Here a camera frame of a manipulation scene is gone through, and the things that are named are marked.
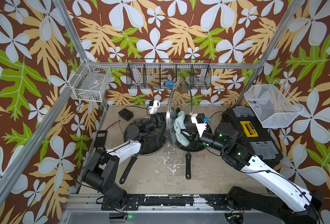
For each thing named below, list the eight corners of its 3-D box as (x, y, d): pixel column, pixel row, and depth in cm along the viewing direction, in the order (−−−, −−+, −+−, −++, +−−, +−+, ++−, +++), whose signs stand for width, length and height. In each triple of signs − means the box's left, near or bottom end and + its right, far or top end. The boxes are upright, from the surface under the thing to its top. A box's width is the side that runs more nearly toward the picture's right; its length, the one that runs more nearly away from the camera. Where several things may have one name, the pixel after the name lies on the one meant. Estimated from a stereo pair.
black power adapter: (94, 147, 98) (92, 145, 96) (99, 132, 106) (97, 129, 104) (104, 147, 99) (103, 145, 96) (109, 132, 106) (107, 129, 104)
